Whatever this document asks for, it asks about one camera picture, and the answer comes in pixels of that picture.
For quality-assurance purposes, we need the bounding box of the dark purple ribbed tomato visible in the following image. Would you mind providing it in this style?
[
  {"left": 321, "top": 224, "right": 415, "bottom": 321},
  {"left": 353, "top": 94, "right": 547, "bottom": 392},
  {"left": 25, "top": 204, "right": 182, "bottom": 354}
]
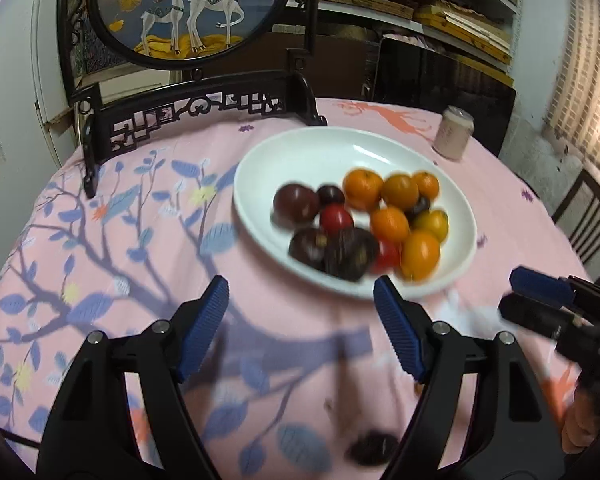
[
  {"left": 324, "top": 226, "right": 381, "bottom": 282},
  {"left": 288, "top": 227, "right": 331, "bottom": 271}
]

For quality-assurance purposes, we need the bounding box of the large red tomato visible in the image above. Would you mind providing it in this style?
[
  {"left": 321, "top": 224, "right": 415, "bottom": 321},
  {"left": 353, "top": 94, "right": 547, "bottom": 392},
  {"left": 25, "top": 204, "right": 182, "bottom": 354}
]
[{"left": 319, "top": 204, "right": 355, "bottom": 237}]

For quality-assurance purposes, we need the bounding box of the person's right hand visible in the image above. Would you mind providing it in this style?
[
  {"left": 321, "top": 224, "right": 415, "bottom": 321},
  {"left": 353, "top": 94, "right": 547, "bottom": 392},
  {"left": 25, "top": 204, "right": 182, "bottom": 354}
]
[{"left": 561, "top": 385, "right": 600, "bottom": 453}]

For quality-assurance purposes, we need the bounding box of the white door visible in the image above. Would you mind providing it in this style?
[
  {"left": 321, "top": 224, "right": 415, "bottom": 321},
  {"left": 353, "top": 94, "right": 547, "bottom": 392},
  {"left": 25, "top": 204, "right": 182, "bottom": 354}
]
[{"left": 0, "top": 0, "right": 76, "bottom": 171}]

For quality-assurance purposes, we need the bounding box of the yellow-orange citrus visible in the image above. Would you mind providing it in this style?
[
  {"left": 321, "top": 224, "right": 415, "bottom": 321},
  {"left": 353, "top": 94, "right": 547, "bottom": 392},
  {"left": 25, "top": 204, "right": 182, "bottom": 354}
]
[{"left": 400, "top": 229, "right": 441, "bottom": 282}]

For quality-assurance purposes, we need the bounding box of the dark brown date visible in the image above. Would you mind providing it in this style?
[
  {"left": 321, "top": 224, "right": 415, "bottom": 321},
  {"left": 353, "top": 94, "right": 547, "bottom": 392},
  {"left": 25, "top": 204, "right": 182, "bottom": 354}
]
[{"left": 345, "top": 430, "right": 400, "bottom": 466}]

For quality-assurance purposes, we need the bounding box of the white oval plate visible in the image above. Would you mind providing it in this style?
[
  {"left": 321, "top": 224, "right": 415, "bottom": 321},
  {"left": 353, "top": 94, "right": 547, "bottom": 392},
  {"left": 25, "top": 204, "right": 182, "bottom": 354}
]
[{"left": 233, "top": 126, "right": 477, "bottom": 301}]

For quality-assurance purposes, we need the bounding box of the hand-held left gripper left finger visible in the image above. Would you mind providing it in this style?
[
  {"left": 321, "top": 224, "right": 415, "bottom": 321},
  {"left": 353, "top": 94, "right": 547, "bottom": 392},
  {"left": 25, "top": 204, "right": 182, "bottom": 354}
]
[{"left": 36, "top": 275, "right": 230, "bottom": 480}]

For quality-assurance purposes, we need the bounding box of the pink floral tablecloth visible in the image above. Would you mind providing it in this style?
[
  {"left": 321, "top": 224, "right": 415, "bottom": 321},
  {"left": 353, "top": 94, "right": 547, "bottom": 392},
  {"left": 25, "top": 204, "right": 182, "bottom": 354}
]
[{"left": 0, "top": 96, "right": 598, "bottom": 480}]

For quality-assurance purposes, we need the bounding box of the black panel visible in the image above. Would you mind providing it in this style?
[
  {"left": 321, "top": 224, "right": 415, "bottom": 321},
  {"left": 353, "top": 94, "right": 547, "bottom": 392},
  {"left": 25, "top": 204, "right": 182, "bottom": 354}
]
[{"left": 370, "top": 35, "right": 517, "bottom": 156}]

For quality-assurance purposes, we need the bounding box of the dark wooden chair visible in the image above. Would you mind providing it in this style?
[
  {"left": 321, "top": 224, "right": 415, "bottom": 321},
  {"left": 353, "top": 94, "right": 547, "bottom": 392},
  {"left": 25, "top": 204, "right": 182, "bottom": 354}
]
[{"left": 551, "top": 167, "right": 600, "bottom": 288}]

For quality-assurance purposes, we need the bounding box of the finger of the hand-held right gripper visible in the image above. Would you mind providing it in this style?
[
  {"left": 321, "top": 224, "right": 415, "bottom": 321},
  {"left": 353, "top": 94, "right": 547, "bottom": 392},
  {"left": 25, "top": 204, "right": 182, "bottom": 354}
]
[
  {"left": 509, "top": 266, "right": 600, "bottom": 311},
  {"left": 498, "top": 292, "right": 596, "bottom": 343}
]

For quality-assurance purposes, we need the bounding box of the round deer painting table screen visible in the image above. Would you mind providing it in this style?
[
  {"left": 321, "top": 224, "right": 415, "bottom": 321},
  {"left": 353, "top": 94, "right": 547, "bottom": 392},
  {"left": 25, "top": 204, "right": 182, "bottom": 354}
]
[{"left": 56, "top": 0, "right": 328, "bottom": 200}]

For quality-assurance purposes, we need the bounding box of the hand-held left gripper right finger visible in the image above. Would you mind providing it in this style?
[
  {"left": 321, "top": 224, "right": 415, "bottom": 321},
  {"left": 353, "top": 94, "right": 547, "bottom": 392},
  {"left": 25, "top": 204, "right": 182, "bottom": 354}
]
[{"left": 373, "top": 275, "right": 566, "bottom": 480}]

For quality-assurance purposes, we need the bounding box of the small beige can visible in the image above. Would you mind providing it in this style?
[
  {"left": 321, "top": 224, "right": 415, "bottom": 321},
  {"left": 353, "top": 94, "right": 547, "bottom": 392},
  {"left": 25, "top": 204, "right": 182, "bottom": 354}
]
[{"left": 432, "top": 105, "right": 476, "bottom": 162}]

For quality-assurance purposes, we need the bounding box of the yellow kumquat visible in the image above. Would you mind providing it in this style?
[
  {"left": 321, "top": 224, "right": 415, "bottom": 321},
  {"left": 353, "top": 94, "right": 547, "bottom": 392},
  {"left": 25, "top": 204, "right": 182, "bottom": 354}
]
[{"left": 412, "top": 209, "right": 449, "bottom": 241}]

